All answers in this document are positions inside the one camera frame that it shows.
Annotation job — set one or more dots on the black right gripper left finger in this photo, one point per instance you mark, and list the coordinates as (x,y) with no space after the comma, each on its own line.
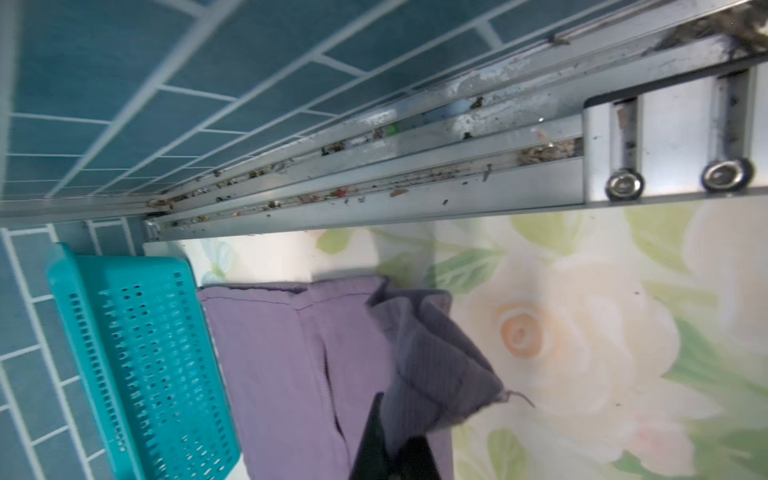
(372,460)

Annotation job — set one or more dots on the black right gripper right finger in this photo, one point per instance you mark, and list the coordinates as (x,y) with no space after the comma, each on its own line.
(415,461)

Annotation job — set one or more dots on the teal perforated plastic basket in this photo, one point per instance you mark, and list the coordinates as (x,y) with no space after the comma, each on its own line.
(147,364)

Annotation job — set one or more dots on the purple trousers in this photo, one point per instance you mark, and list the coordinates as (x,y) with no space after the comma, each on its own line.
(302,363)

